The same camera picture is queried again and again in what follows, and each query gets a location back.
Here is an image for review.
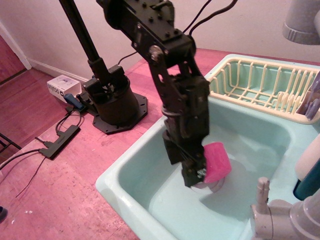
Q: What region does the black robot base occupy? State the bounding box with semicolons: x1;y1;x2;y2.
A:
76;57;148;135

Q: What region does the blue handled tool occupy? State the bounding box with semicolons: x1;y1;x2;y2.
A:
63;93;85;111

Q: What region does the teal bottle with white cap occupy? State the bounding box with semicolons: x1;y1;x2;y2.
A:
293;135;320;201

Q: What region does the grey cable on floor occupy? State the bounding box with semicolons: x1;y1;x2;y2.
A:
0;148;42;171

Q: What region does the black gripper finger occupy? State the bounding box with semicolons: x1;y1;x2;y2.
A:
164;139;187;165
181;156;207;188

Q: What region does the white toy faucet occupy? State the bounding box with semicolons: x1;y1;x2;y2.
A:
250;177;320;240

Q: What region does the thin black wire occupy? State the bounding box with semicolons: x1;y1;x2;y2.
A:
15;157;47;199

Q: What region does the grey lamp shade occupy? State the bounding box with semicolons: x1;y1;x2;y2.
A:
282;0;320;45

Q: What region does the lavender toy cutlery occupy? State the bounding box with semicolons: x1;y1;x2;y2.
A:
300;72;320;121

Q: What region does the black usb hub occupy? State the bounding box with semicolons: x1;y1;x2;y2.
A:
35;125;81;160

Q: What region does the white cardboard box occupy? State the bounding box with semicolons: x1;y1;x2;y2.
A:
47;75;82;103

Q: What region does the cream dish drying rack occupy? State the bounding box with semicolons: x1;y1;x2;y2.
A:
205;54;320;124

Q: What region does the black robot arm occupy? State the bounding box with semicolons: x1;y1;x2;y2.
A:
60;0;209;187

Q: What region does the mint green toy sink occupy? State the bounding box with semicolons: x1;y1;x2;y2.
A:
95;53;320;240

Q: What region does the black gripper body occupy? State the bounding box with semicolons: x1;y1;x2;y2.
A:
161;74;211;166

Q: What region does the pink plastic cup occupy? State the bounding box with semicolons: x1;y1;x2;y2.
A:
204;142;232;184

